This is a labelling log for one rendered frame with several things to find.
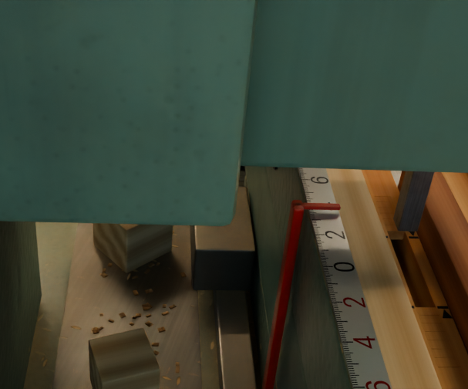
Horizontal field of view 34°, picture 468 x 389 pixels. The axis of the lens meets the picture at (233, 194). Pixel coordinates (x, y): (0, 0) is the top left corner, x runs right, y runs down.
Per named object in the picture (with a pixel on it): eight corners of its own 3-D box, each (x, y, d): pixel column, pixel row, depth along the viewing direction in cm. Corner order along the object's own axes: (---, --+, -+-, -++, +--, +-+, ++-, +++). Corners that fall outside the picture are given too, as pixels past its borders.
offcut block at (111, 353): (143, 366, 45) (143, 326, 43) (159, 408, 43) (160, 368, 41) (89, 379, 44) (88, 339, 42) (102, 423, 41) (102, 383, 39)
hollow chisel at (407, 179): (417, 231, 33) (446, 133, 30) (397, 231, 33) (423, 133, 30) (412, 219, 34) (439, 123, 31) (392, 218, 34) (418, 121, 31)
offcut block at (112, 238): (138, 223, 56) (139, 180, 54) (172, 251, 54) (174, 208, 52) (92, 245, 54) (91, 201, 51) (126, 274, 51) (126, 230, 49)
